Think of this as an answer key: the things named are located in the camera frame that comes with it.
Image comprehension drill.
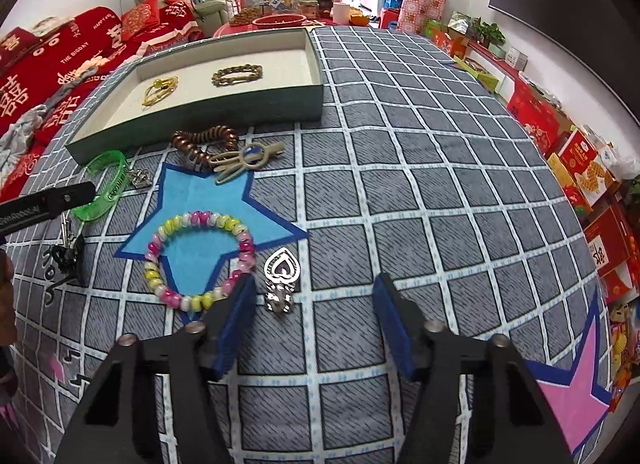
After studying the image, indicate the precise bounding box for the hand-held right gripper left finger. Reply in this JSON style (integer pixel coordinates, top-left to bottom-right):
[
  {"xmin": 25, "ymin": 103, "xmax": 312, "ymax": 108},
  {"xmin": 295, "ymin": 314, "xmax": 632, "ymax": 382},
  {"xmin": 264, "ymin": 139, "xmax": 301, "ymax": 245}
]
[{"xmin": 52, "ymin": 273, "xmax": 257, "ymax": 464}]

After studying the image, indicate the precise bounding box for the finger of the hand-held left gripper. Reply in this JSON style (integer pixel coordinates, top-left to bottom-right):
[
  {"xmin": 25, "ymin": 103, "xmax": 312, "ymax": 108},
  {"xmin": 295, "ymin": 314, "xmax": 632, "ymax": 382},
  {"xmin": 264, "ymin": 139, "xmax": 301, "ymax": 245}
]
[{"xmin": 47, "ymin": 181, "xmax": 97, "ymax": 220}]

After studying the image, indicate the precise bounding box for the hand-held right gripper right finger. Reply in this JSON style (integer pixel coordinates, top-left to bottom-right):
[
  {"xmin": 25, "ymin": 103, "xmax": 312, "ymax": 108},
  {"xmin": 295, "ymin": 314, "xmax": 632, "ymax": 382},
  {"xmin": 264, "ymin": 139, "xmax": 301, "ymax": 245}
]
[{"xmin": 372, "ymin": 271, "xmax": 576, "ymax": 464}]

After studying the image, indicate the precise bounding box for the green translucent bangle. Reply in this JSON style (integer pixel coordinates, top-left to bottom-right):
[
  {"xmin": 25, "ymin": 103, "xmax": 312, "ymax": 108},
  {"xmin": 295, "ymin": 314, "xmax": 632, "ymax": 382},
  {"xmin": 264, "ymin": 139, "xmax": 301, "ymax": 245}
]
[{"xmin": 70, "ymin": 149, "xmax": 132, "ymax": 223}]

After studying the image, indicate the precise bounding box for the black hair claw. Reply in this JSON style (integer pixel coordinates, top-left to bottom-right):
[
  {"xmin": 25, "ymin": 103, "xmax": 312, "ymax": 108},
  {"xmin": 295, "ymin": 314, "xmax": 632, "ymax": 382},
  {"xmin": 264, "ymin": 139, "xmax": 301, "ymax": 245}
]
[{"xmin": 49, "ymin": 234, "xmax": 87, "ymax": 286}]

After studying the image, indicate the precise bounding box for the silver heart brooch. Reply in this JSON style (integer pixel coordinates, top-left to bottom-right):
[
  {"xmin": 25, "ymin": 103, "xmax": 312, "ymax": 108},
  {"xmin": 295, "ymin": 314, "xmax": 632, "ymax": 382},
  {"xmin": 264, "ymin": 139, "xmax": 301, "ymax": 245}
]
[{"xmin": 263, "ymin": 246, "xmax": 300, "ymax": 318}]

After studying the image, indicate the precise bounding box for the multicoloured beaded bracelet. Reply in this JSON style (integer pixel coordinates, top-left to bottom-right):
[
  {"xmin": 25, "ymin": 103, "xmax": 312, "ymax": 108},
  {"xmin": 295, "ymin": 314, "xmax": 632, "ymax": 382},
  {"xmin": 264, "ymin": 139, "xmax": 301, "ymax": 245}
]
[{"xmin": 144, "ymin": 211, "xmax": 256, "ymax": 310}]

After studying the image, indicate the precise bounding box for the brown spiral hair tie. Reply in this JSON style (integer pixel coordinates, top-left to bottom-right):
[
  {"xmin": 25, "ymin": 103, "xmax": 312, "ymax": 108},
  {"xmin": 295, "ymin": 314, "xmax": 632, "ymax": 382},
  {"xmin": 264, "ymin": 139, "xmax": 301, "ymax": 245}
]
[{"xmin": 171, "ymin": 126, "xmax": 240, "ymax": 173}]

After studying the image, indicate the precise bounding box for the beige hair clip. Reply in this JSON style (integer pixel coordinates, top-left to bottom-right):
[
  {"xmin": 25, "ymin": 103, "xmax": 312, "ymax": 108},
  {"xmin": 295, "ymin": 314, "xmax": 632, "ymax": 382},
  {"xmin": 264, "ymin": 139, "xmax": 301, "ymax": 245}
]
[{"xmin": 208, "ymin": 140, "xmax": 287, "ymax": 186}]

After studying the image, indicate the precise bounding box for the teal jewelry tray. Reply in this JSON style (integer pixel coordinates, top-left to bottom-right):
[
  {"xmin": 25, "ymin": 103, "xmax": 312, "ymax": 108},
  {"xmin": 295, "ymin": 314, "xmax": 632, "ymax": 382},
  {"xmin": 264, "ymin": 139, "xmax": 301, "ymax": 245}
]
[{"xmin": 65, "ymin": 27, "xmax": 326, "ymax": 165}]

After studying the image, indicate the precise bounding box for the grey crumpled cloth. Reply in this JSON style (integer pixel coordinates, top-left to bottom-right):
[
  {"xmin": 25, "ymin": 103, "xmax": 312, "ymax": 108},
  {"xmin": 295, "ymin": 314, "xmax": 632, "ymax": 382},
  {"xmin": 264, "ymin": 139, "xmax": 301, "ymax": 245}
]
[{"xmin": 0, "ymin": 104, "xmax": 52, "ymax": 171}]

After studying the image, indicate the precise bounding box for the blue star patch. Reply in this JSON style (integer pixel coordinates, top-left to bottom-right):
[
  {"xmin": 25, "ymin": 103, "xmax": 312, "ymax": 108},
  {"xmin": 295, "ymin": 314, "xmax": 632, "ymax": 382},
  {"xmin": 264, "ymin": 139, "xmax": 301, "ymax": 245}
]
[{"xmin": 115, "ymin": 161, "xmax": 309, "ymax": 326}]

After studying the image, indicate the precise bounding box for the red printed sofa cover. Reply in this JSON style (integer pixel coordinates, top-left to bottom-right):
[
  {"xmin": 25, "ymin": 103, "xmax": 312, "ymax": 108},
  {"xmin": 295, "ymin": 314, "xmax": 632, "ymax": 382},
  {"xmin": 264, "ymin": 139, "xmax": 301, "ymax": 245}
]
[{"xmin": 0, "ymin": 0, "xmax": 216, "ymax": 195}]

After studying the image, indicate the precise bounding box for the grey checked tablecloth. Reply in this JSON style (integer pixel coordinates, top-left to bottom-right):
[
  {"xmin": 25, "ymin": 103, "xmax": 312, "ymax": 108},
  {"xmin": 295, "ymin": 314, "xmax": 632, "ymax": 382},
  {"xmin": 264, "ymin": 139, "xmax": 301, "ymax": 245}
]
[{"xmin": 0, "ymin": 24, "xmax": 614, "ymax": 464}]

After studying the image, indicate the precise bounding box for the pink star patch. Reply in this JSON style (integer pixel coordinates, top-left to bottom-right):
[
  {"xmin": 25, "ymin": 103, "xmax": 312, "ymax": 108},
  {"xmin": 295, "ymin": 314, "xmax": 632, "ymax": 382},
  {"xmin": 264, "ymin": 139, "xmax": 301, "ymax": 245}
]
[{"xmin": 525, "ymin": 294, "xmax": 614, "ymax": 456}]

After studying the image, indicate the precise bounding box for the red patterned cushion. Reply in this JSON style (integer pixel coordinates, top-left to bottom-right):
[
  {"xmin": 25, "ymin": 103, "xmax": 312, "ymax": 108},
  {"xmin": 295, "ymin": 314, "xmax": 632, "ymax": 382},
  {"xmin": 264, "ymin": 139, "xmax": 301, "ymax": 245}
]
[{"xmin": 120, "ymin": 1, "xmax": 161, "ymax": 41}]

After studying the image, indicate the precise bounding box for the beige armchair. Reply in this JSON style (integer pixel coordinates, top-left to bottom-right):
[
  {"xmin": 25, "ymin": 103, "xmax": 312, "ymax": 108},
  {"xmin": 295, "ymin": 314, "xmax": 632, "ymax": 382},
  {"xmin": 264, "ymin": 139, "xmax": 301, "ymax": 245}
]
[{"xmin": 135, "ymin": 0, "xmax": 232, "ymax": 38}]

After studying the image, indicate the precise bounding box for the orange waffle box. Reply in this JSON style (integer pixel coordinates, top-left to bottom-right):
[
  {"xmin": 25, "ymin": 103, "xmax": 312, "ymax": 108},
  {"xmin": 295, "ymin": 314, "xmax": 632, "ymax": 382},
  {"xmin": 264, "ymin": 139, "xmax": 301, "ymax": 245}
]
[{"xmin": 557, "ymin": 129, "xmax": 619, "ymax": 208}]

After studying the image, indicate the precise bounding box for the large red gift box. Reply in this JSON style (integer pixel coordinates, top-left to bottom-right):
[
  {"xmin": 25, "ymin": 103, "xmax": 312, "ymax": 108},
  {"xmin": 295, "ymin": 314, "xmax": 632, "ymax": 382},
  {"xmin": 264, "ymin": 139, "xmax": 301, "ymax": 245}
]
[{"xmin": 507, "ymin": 76, "xmax": 574, "ymax": 155}]

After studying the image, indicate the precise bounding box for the red plastic basket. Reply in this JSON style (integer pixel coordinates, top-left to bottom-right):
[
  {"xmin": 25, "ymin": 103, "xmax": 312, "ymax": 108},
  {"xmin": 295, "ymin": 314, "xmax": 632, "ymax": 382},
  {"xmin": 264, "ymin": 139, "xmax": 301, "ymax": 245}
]
[{"xmin": 252, "ymin": 13, "xmax": 307, "ymax": 30}]

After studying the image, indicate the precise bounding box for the green yellow flat box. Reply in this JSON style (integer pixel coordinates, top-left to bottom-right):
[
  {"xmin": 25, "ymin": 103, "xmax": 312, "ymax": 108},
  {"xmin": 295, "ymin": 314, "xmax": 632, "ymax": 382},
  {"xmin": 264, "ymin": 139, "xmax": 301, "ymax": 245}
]
[{"xmin": 464, "ymin": 56, "xmax": 501, "ymax": 90}]

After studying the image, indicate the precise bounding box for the red low shelf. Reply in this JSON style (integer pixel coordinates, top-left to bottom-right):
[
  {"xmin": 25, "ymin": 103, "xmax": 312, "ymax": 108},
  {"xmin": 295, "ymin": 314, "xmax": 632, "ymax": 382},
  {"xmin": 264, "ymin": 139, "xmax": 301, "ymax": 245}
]
[{"xmin": 467, "ymin": 39, "xmax": 521, "ymax": 80}]

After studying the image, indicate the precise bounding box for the orange gift bag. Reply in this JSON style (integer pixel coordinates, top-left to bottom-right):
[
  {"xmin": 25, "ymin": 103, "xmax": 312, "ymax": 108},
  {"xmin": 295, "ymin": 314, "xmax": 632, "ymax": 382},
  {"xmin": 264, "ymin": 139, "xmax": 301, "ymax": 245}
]
[{"xmin": 429, "ymin": 24, "xmax": 471, "ymax": 58}]

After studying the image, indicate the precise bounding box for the red round table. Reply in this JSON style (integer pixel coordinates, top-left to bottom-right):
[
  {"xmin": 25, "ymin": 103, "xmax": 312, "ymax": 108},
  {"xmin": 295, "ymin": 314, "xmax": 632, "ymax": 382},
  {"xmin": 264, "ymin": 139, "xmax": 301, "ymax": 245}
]
[{"xmin": 212, "ymin": 18, "xmax": 392, "ymax": 38}]

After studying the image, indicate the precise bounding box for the green potted plant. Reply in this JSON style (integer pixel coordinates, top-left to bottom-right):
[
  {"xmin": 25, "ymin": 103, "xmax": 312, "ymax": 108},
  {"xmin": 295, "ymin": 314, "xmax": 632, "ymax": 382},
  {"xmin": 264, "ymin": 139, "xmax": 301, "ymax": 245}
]
[{"xmin": 469, "ymin": 18, "xmax": 506, "ymax": 48}]

